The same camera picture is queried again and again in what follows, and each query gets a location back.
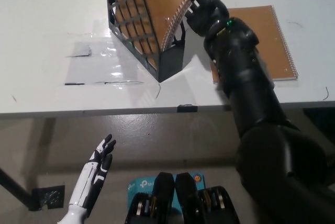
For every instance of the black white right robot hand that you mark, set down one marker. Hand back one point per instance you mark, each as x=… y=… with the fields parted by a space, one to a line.
x=206 y=14

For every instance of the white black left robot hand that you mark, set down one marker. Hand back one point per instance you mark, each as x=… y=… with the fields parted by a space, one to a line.
x=89 y=179

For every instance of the brown spiral notebook with scuffed cover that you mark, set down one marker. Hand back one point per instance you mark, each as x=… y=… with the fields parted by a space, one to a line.
x=162 y=4

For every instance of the black mesh book holder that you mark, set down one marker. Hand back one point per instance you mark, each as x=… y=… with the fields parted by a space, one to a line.
x=170 y=64

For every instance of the black floor tape patch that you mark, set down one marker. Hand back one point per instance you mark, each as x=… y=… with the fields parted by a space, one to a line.
x=48 y=197

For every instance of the teal tp-link box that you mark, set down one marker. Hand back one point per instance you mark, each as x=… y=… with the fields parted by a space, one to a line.
x=138 y=184

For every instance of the brown spiral notebook with clean cover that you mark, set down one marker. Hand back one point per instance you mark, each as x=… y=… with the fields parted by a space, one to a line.
x=274 y=46

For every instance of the black table leg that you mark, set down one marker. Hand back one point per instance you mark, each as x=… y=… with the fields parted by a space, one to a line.
x=14 y=190

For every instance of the black tape on table edge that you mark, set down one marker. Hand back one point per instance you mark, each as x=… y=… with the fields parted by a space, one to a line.
x=187 y=108

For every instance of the clear plastic tape sheet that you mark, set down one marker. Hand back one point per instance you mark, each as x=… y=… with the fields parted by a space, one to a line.
x=102 y=61

